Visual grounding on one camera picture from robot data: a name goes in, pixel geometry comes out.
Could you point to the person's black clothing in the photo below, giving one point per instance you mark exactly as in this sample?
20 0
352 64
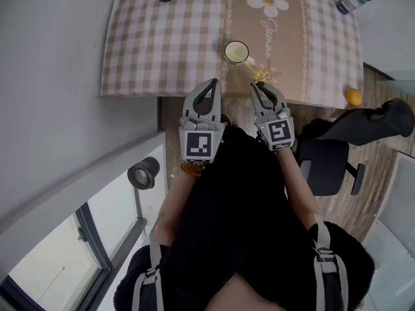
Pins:
240 206

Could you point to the black round lamp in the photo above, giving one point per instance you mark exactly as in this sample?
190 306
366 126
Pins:
143 173

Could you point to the dark window frame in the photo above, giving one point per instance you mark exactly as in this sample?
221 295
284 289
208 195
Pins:
97 241

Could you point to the checked flower tablecloth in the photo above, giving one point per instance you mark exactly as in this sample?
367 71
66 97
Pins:
162 44

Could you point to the person's right forearm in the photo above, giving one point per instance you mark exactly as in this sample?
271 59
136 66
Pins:
300 190

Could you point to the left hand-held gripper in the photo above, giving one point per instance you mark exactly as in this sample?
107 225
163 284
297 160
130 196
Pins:
198 145

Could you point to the black office chair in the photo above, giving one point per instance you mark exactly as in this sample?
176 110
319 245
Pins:
324 167

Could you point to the person's left forearm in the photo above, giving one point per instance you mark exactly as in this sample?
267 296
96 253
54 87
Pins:
176 202

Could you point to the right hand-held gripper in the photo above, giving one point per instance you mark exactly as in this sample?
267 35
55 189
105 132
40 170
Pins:
279 132

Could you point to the yellow star stick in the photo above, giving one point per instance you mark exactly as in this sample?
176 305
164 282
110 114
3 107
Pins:
260 75

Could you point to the orange fruit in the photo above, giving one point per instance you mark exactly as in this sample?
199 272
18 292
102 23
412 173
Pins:
353 97

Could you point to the white cup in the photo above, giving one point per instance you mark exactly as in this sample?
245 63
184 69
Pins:
236 51

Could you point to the white cabinet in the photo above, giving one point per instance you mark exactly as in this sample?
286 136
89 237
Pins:
395 232

